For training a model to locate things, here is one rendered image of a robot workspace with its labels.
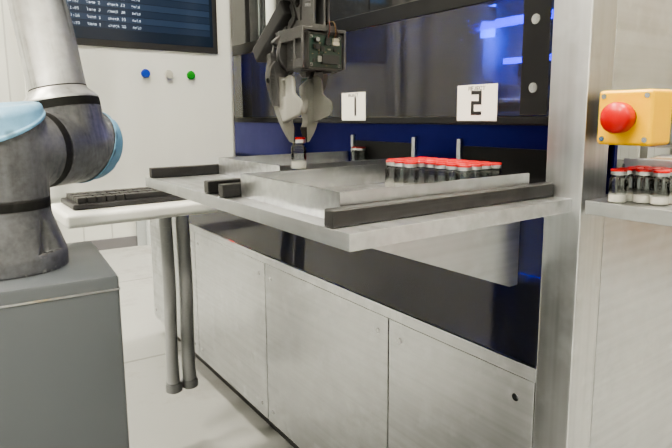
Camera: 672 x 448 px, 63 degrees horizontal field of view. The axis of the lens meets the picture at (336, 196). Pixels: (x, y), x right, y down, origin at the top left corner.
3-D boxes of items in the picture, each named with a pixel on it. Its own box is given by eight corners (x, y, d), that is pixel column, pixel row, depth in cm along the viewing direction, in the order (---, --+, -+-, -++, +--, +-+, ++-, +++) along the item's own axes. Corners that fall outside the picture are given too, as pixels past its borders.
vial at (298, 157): (301, 167, 82) (300, 138, 81) (309, 169, 80) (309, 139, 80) (288, 168, 81) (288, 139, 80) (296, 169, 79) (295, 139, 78)
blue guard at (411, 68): (149, 118, 239) (147, 75, 236) (549, 116, 82) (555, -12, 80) (148, 118, 239) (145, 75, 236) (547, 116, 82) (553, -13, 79)
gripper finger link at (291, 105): (291, 142, 73) (296, 71, 73) (270, 140, 78) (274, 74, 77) (311, 143, 75) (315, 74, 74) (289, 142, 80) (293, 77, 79)
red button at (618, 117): (610, 132, 74) (612, 102, 74) (641, 133, 71) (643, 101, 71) (595, 133, 72) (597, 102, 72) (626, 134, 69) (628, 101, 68)
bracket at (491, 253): (502, 280, 91) (505, 202, 89) (517, 284, 89) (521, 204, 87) (333, 326, 72) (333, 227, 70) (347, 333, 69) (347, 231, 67)
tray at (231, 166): (347, 164, 137) (347, 150, 136) (421, 173, 116) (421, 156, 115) (218, 173, 117) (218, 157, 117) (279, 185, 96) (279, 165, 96)
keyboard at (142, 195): (220, 188, 151) (220, 179, 151) (244, 194, 140) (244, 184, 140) (60, 203, 128) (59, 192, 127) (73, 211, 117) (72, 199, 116)
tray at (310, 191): (409, 180, 103) (409, 161, 102) (528, 196, 82) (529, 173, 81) (241, 196, 83) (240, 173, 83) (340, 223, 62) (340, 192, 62)
